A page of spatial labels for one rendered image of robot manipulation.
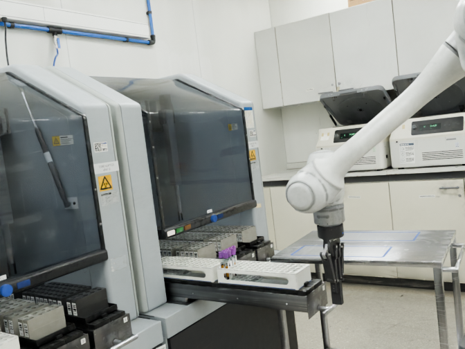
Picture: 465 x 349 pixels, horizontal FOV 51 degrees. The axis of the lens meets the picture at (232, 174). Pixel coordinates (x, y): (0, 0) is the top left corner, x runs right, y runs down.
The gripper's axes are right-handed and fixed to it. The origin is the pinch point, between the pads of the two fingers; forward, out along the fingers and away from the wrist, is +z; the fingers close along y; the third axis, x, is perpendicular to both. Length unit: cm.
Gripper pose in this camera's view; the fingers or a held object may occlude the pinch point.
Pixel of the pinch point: (336, 291)
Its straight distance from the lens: 148.8
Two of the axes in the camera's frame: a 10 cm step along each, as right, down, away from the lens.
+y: -5.7, 1.3, -8.1
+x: 8.2, -0.5, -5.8
